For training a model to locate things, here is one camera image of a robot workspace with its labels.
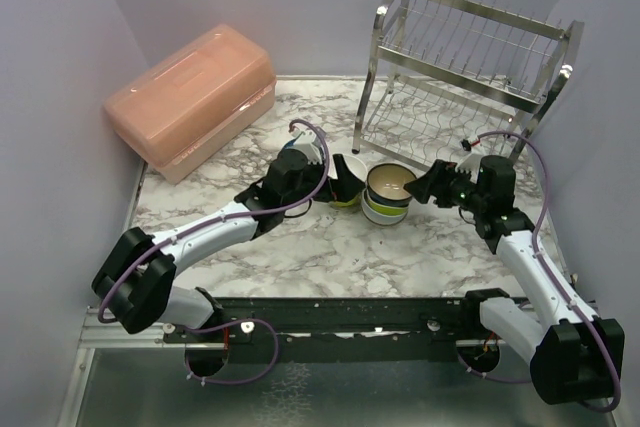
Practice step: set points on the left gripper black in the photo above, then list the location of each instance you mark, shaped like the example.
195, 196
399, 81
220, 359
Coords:
345, 188

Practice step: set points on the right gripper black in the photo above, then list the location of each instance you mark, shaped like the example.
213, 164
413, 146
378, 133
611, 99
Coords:
436, 182

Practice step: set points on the white orange bowl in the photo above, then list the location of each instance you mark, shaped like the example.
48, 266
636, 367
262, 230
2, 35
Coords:
355, 165

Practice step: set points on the dark teal beige bowl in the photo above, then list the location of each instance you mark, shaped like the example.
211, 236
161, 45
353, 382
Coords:
385, 184

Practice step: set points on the lime green white bowl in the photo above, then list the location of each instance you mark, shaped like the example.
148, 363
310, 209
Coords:
384, 209

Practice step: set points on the stainless steel dish rack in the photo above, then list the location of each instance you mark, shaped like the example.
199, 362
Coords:
444, 71

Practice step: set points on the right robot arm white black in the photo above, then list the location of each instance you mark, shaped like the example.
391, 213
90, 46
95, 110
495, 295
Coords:
573, 354

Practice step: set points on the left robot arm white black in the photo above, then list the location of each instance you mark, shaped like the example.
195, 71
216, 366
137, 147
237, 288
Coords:
136, 282

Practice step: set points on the yellow-green bottom bowl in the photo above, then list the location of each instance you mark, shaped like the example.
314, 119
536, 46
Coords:
345, 204

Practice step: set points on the white grey bottom bowl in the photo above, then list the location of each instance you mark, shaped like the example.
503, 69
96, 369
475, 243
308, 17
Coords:
379, 219

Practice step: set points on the blue white patterned bowl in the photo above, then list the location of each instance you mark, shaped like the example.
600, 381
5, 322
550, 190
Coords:
286, 148

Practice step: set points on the pink plastic storage box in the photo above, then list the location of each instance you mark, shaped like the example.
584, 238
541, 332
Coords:
186, 108

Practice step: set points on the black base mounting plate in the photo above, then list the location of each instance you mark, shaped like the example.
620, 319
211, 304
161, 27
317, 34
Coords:
305, 330

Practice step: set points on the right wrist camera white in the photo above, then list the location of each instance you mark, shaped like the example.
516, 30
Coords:
474, 153

